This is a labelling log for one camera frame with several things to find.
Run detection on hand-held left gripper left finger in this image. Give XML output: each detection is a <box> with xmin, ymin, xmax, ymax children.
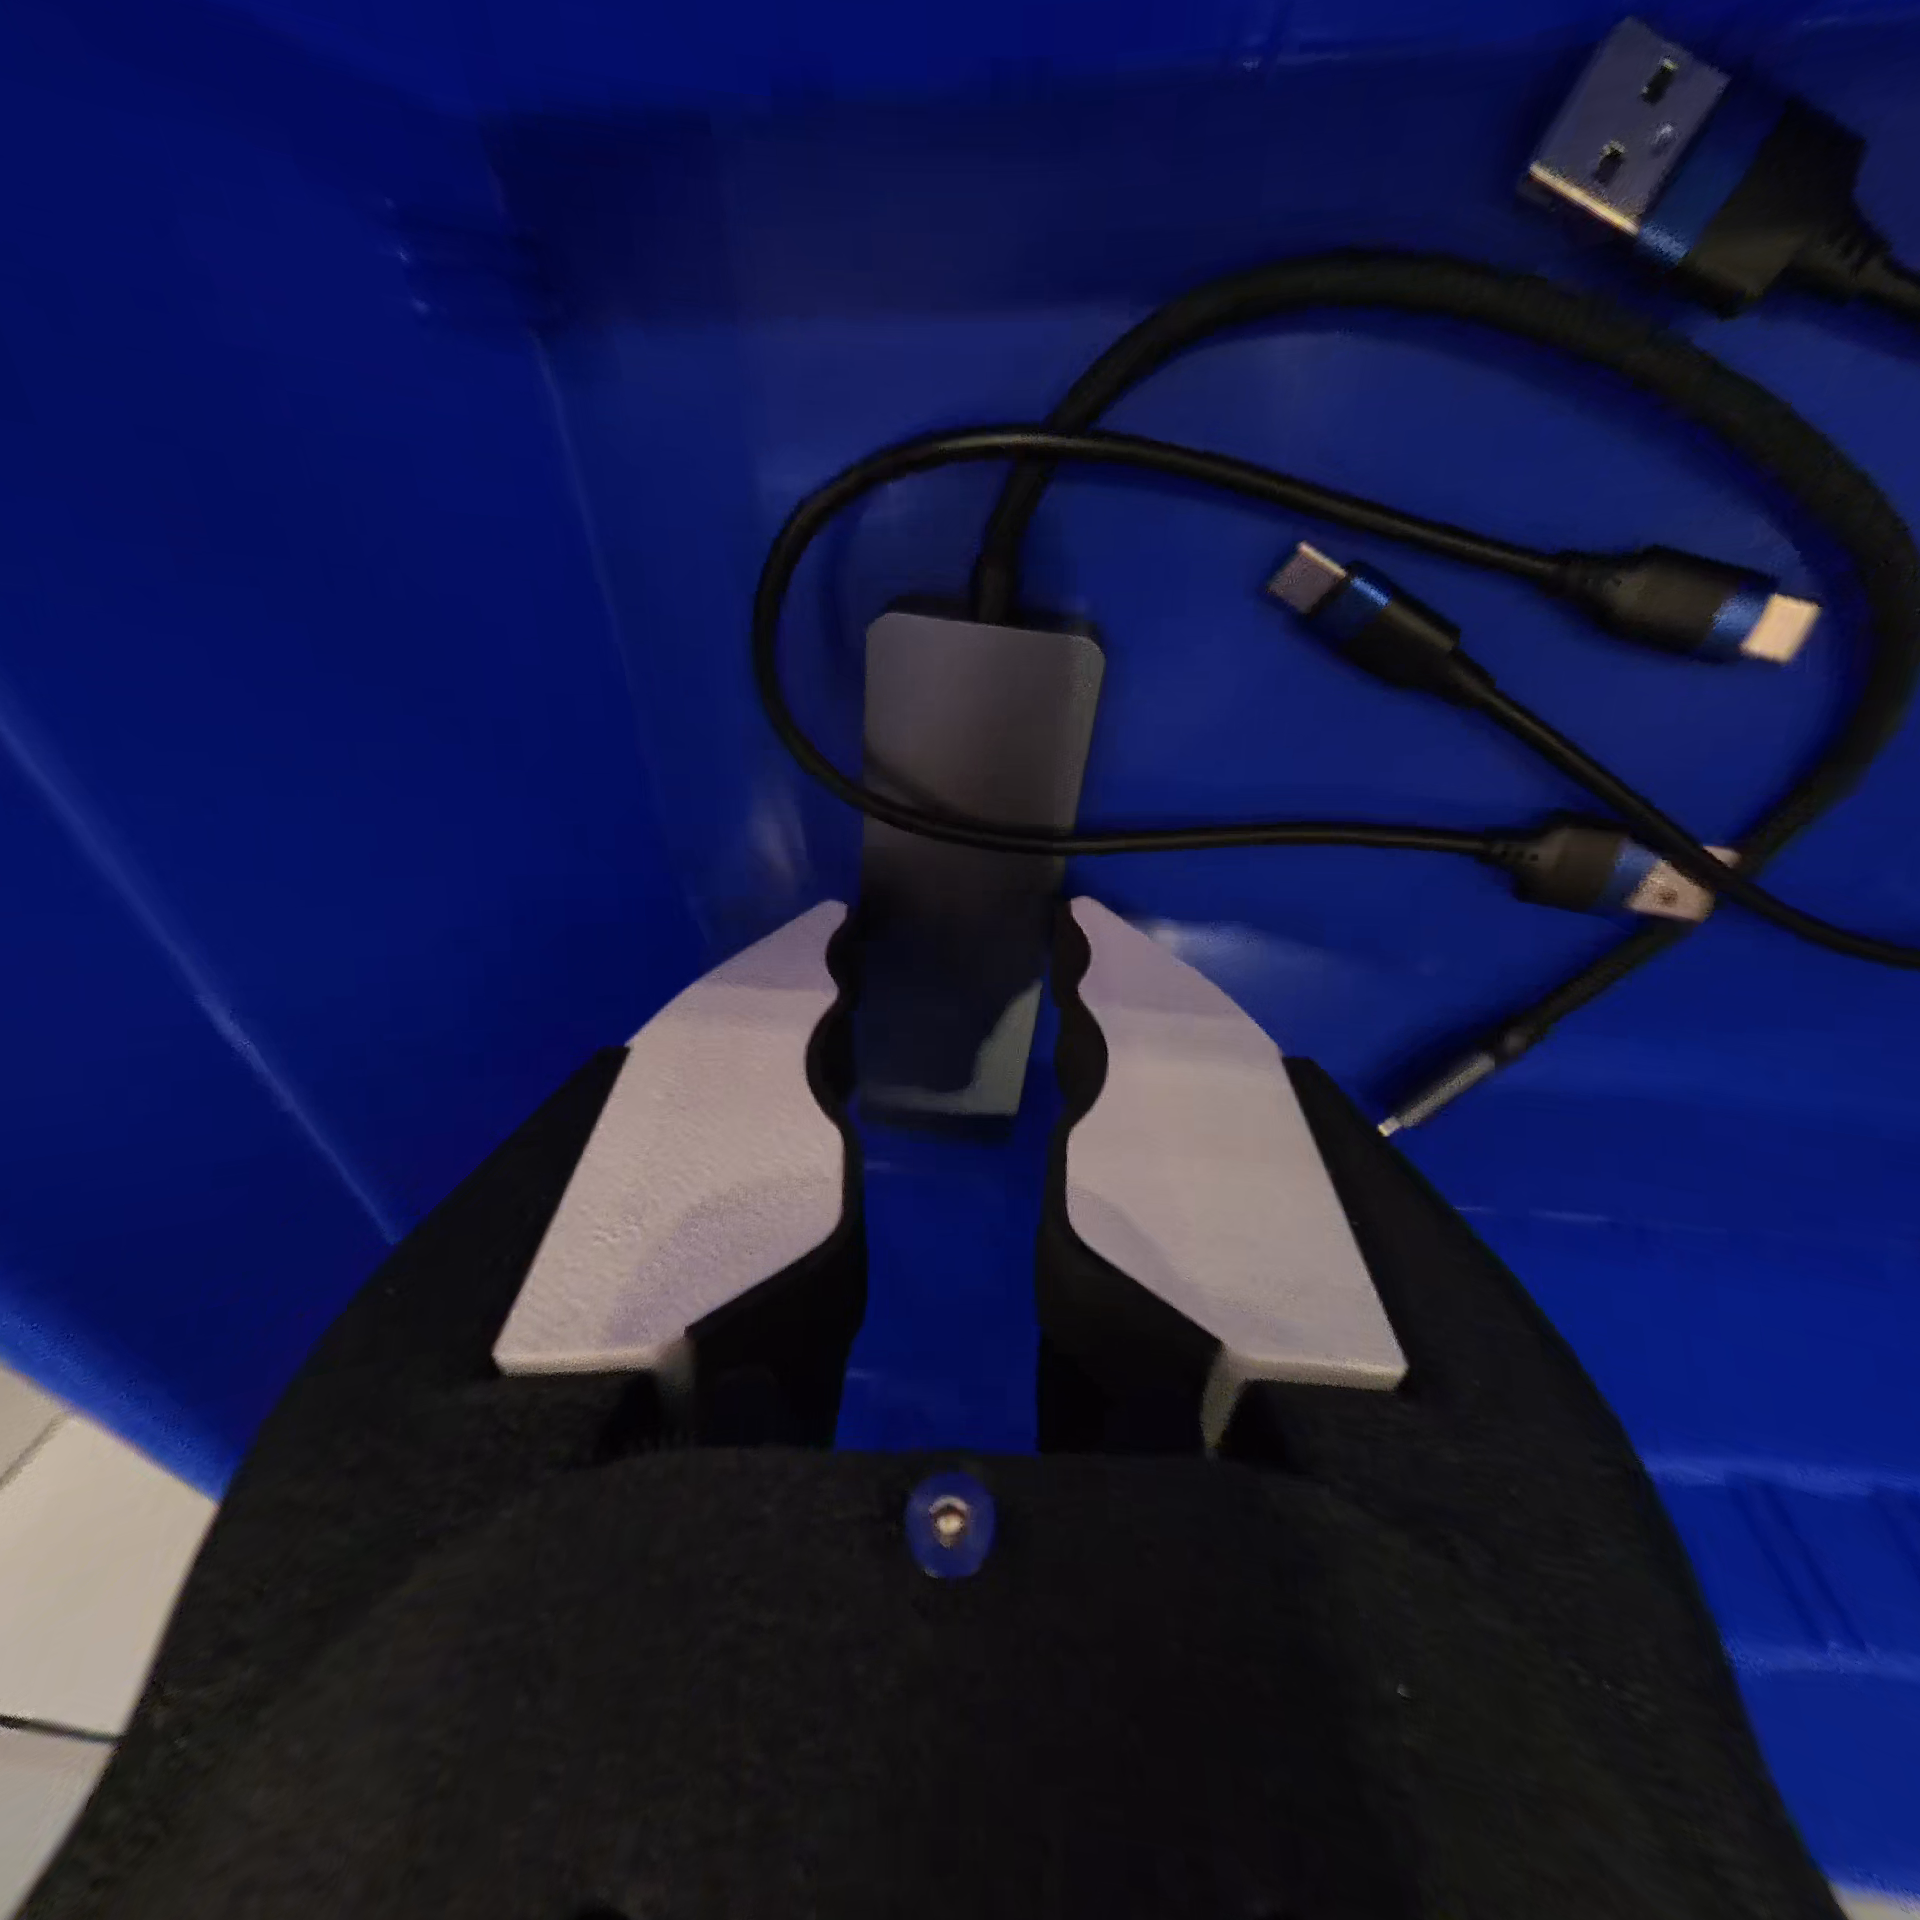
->
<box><xmin>492</xmin><ymin>901</ymin><xmax>870</xmax><ymax>1377</ymax></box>

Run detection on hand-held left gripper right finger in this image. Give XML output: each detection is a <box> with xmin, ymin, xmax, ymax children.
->
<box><xmin>1039</xmin><ymin>895</ymin><xmax>1409</xmax><ymax>1389</ymax></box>

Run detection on dark grey usb hub wide print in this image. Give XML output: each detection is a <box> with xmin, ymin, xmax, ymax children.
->
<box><xmin>849</xmin><ymin>255</ymin><xmax>1920</xmax><ymax>1135</ymax></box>

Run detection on blue plastic bin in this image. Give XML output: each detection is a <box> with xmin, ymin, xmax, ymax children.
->
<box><xmin>0</xmin><ymin>0</ymin><xmax>1920</xmax><ymax>1905</ymax></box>

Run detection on black usb cable blue collars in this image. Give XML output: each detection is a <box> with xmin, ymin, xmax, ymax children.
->
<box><xmin>755</xmin><ymin>429</ymin><xmax>1824</xmax><ymax>927</ymax></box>
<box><xmin>1267</xmin><ymin>16</ymin><xmax>1920</xmax><ymax>969</ymax></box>

